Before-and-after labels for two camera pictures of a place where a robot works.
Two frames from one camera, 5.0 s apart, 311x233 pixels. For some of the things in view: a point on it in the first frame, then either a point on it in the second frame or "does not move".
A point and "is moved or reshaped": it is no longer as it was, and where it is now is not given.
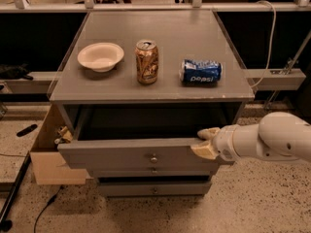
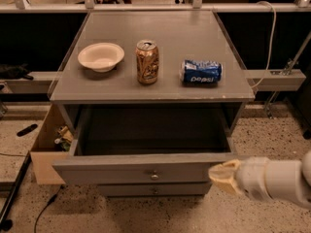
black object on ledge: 8,72 does not move
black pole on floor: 6,224 does not move
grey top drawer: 130,152 is moved or reshaped
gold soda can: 147,56 does not move
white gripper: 223,145 to 252,175
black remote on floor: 26,130 does not move
